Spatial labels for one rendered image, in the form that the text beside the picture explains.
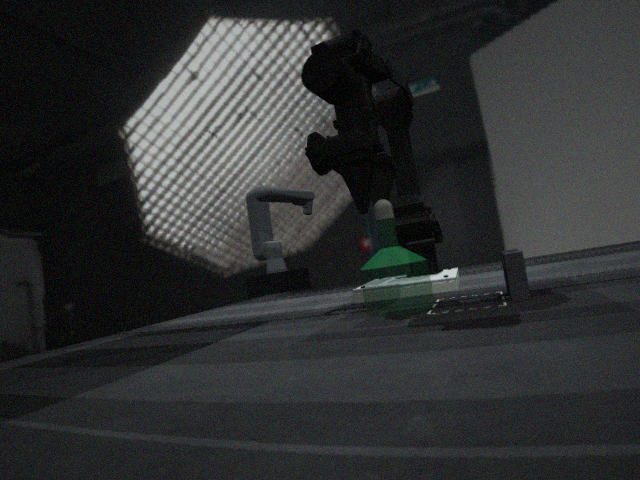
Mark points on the green glass bottle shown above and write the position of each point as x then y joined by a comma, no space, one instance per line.
395,281

